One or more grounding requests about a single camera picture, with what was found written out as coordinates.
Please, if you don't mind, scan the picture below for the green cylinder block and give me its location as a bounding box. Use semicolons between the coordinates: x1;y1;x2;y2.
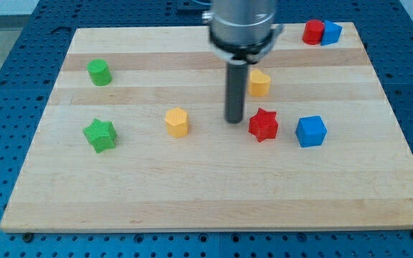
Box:
86;59;113;86

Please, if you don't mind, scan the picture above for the red cylinder block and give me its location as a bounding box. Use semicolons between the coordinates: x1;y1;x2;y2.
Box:
302;19;325;45

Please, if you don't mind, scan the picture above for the blue triangular block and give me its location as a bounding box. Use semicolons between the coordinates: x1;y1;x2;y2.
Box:
321;20;343;46

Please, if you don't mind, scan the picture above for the wooden board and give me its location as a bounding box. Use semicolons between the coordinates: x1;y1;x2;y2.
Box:
0;22;413;233

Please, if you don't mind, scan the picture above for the red star block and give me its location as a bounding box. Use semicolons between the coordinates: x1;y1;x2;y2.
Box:
248;108;279;143

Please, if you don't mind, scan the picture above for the blue cube block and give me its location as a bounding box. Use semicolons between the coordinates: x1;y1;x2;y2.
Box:
295;115;327;148

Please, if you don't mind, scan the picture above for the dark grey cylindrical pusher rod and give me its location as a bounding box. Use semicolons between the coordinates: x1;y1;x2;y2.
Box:
224;63;248;124

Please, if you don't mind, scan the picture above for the yellow hexagon block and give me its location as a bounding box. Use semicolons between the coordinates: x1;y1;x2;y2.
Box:
165;107;189;138

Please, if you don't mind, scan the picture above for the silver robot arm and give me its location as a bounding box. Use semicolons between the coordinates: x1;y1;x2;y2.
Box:
201;0;283;124

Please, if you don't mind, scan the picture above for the green star block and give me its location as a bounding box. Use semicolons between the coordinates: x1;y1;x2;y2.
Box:
82;118;117;153

